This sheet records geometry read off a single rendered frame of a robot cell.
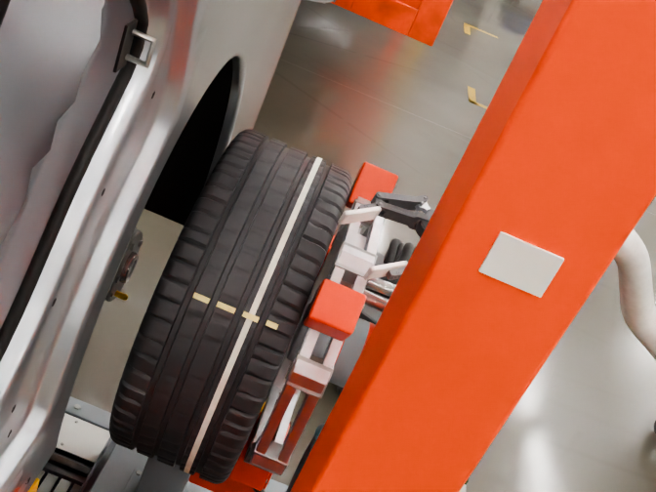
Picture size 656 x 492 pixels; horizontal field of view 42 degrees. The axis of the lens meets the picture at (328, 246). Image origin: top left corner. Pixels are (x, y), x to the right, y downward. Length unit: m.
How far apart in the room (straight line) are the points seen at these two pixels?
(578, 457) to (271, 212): 2.17
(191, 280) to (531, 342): 0.64
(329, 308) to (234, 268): 0.17
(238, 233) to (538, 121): 0.70
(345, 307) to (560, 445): 2.10
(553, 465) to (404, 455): 2.24
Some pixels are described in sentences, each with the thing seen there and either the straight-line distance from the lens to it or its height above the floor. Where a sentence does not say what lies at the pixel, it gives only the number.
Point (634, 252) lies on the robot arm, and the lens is 1.51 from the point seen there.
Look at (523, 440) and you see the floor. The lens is 3.28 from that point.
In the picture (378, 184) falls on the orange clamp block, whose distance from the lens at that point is 1.71.
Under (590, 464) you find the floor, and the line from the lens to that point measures 3.39.
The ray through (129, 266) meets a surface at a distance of 1.68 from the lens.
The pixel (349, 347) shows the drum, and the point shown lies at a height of 0.90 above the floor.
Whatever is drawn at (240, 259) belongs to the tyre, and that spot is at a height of 1.09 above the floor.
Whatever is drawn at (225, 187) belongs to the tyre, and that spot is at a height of 1.15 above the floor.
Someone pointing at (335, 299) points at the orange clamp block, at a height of 1.11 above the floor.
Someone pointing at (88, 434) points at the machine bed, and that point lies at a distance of 2.45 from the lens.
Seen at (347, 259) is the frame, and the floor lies 1.11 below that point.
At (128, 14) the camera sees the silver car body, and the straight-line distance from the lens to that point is 1.14.
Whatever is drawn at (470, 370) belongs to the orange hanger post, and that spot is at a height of 1.33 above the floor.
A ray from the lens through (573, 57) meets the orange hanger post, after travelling 0.82.
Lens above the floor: 1.84
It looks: 29 degrees down
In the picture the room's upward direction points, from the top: 24 degrees clockwise
